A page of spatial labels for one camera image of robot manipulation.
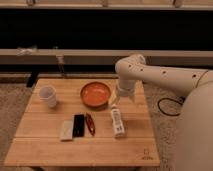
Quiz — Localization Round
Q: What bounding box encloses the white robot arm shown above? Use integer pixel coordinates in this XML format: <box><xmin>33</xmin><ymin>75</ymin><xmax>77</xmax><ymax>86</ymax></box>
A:
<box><xmin>115</xmin><ymin>54</ymin><xmax>213</xmax><ymax>98</ymax></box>

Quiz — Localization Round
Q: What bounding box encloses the white robot base body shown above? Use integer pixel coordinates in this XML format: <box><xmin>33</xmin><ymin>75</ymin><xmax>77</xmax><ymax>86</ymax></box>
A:
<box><xmin>173</xmin><ymin>84</ymin><xmax>213</xmax><ymax>171</ymax></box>

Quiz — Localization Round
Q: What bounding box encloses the black rectangular case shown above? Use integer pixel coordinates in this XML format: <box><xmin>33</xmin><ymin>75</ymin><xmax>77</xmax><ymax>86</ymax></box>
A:
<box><xmin>73</xmin><ymin>114</ymin><xmax>84</xmax><ymax>137</ymax></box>

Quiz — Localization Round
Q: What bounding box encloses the white rectangular eraser block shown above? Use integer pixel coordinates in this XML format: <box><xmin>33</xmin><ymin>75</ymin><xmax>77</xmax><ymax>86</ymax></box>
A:
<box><xmin>60</xmin><ymin>120</ymin><xmax>73</xmax><ymax>141</ymax></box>

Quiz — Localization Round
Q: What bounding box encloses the grey horizontal rail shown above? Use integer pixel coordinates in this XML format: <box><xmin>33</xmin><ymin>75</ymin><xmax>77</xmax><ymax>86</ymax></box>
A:
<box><xmin>0</xmin><ymin>49</ymin><xmax>213</xmax><ymax>67</ymax></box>

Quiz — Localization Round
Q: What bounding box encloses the white plastic cup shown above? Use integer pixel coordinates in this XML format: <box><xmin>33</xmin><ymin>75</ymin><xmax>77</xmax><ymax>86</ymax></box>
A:
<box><xmin>38</xmin><ymin>86</ymin><xmax>57</xmax><ymax>108</ymax></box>

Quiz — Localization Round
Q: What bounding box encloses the wooden table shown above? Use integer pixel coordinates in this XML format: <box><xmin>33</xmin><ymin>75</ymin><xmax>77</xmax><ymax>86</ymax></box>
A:
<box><xmin>4</xmin><ymin>79</ymin><xmax>160</xmax><ymax>167</ymax></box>

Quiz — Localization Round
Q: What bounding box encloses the black cable loop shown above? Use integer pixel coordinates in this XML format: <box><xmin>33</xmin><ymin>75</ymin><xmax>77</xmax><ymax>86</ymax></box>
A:
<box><xmin>157</xmin><ymin>96</ymin><xmax>186</xmax><ymax>117</ymax></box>

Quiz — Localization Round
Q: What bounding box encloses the orange ceramic bowl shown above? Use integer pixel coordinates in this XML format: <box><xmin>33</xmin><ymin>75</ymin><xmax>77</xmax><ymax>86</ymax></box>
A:
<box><xmin>80</xmin><ymin>82</ymin><xmax>111</xmax><ymax>107</ymax></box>

